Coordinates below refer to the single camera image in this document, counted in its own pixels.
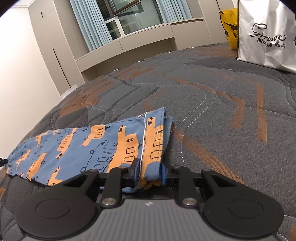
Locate blue pants with orange print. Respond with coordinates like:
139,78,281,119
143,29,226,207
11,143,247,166
6,108,173,193

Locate grey orange quilted mattress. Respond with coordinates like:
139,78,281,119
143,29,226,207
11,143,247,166
1,44,295,240

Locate beige window desk ledge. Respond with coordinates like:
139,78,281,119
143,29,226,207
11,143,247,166
76,19,211,82

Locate beige wardrobe cabinet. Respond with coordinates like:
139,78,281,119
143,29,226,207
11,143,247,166
29,1,89,95

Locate light blue left curtain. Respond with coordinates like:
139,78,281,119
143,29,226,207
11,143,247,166
70,0,112,51

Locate light blue curtain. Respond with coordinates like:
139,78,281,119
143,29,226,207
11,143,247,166
156,0,192,23
70,0,112,51

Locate light blue right curtain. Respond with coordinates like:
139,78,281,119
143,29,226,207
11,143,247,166
156,0,192,23

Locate yellow shopping bag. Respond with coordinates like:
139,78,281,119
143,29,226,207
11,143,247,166
219,8,238,50

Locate white Sirowe paper bag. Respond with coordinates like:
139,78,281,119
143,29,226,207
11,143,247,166
237,1,295,73

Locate glass window with frame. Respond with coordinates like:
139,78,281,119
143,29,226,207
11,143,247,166
97,1,164,40

